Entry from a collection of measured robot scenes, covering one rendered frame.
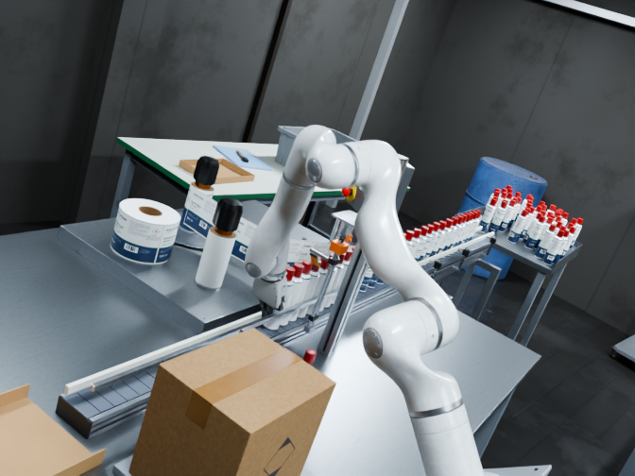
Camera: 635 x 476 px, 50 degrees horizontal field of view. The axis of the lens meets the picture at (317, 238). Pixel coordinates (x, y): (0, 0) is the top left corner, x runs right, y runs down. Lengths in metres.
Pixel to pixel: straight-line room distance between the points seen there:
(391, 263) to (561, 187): 5.13
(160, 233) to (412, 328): 1.07
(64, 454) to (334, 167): 0.82
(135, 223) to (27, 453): 0.92
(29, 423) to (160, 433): 0.33
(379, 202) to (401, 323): 0.27
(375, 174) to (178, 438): 0.69
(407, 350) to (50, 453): 0.76
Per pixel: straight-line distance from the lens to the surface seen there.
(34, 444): 1.59
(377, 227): 1.48
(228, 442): 1.31
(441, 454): 1.51
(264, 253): 1.77
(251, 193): 3.54
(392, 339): 1.41
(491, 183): 6.02
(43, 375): 1.79
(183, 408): 1.36
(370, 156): 1.53
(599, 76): 6.50
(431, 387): 1.47
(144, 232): 2.24
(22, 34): 4.12
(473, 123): 6.88
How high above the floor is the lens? 1.87
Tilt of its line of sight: 19 degrees down
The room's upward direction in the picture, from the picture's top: 19 degrees clockwise
